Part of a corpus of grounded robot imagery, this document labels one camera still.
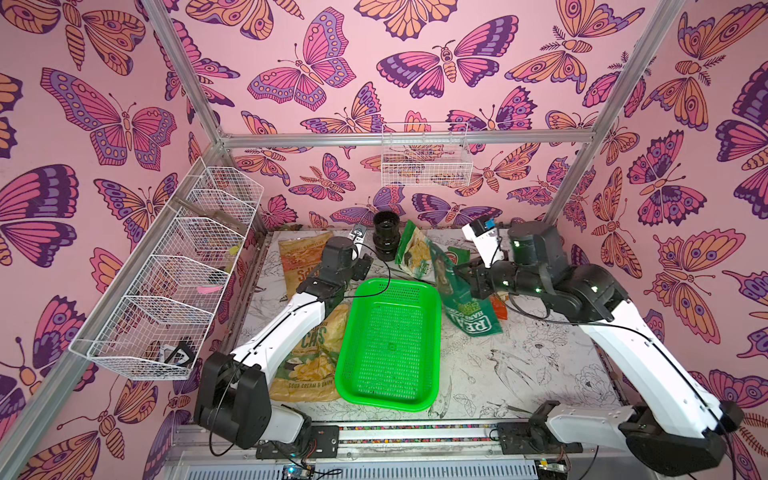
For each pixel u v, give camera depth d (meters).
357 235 0.70
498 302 0.95
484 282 0.54
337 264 0.62
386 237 1.03
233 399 0.41
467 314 0.72
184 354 0.63
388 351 0.88
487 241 0.54
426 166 1.06
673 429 0.39
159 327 0.66
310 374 0.84
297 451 0.66
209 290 0.72
